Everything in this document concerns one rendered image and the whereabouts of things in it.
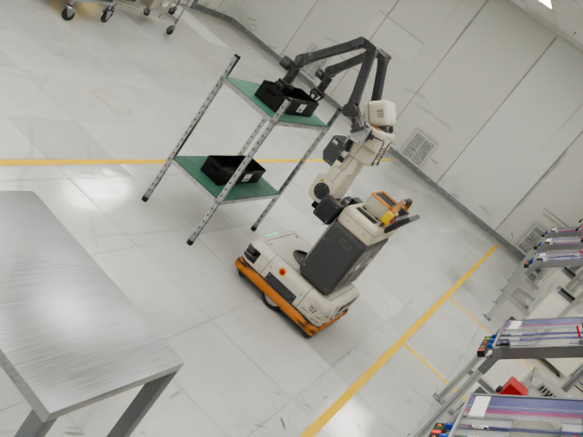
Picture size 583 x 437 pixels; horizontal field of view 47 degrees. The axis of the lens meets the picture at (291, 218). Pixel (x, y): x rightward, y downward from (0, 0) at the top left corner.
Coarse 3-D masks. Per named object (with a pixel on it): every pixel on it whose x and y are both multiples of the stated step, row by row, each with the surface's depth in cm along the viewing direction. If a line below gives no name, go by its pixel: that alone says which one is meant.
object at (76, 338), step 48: (0, 192) 184; (0, 240) 167; (48, 240) 180; (0, 288) 153; (48, 288) 164; (96, 288) 176; (0, 336) 141; (48, 336) 150; (96, 336) 160; (144, 336) 171; (48, 384) 138; (96, 384) 147; (144, 384) 174
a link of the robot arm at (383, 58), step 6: (378, 48) 417; (378, 54) 411; (384, 54) 413; (378, 60) 413; (384, 60) 410; (378, 66) 414; (384, 66) 413; (378, 72) 415; (384, 72) 415; (378, 78) 416; (384, 78) 417; (378, 84) 417; (378, 90) 417; (372, 96) 421; (378, 96) 419
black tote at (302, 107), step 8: (264, 80) 398; (264, 88) 399; (272, 88) 397; (296, 88) 443; (256, 96) 401; (264, 96) 399; (272, 96) 397; (280, 96) 395; (288, 96) 442; (296, 96) 452; (304, 96) 450; (272, 104) 398; (280, 104) 397; (296, 104) 416; (304, 104) 426; (312, 104) 437; (288, 112) 415; (296, 112) 424; (304, 112) 435; (312, 112) 447
